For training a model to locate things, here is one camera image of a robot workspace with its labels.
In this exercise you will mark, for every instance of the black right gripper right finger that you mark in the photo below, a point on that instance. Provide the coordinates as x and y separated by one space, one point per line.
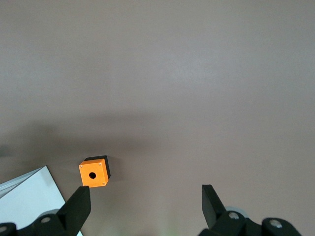
216 216

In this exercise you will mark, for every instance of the white drawer cabinet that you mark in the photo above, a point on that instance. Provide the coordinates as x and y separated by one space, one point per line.
29 191

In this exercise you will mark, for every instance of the orange box with black base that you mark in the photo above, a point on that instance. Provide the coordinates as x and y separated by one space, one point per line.
98 172

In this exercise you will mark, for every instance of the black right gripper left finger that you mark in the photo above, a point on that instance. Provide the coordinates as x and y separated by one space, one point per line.
73 211

